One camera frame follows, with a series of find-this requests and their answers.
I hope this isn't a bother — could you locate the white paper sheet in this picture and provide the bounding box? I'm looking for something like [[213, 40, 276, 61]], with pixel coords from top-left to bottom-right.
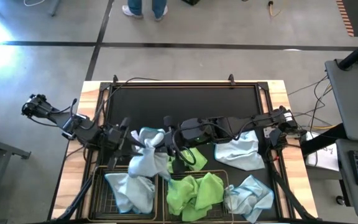
[[305, 130, 340, 172]]

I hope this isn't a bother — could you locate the person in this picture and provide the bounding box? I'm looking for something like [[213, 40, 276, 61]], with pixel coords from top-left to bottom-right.
[[122, 0, 169, 22]]

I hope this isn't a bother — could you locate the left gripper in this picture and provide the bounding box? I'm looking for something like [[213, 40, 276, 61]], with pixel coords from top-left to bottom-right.
[[106, 116, 146, 170]]

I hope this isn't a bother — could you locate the light blue microfiber towel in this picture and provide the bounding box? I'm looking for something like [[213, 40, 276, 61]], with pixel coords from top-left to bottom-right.
[[104, 172, 157, 215], [127, 126, 172, 181], [214, 129, 266, 172], [223, 174, 275, 224]]

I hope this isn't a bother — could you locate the black monitor pole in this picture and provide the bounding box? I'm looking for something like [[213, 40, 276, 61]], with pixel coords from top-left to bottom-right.
[[337, 32, 358, 71]]

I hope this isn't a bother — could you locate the grey desk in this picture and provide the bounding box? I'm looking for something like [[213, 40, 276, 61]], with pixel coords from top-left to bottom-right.
[[336, 138, 358, 219], [324, 58, 358, 142]]

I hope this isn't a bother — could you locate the thin black cable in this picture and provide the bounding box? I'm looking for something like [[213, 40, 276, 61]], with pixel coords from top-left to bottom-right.
[[93, 77, 164, 119]]

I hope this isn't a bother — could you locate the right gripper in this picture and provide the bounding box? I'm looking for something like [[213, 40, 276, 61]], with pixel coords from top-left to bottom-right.
[[157, 116, 217, 175]]

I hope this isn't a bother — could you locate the grey metal table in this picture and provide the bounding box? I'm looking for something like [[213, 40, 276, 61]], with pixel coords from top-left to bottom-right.
[[0, 124, 32, 224]]

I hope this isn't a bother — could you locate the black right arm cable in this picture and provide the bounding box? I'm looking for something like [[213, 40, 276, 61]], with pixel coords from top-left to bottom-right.
[[172, 123, 198, 166]]

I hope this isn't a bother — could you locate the yellow cable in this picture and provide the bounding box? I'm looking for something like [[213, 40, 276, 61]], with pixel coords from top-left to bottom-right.
[[309, 124, 336, 130], [267, 0, 288, 18]]

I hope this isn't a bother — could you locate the black floor cable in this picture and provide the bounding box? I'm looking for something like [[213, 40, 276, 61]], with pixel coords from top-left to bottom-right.
[[287, 74, 334, 125]]

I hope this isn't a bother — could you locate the black table mat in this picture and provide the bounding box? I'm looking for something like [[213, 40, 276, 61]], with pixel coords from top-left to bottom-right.
[[101, 83, 279, 222]]

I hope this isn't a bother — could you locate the gold wire basket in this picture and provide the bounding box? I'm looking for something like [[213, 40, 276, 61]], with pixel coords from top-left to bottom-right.
[[161, 169, 232, 223], [85, 167, 158, 223]]

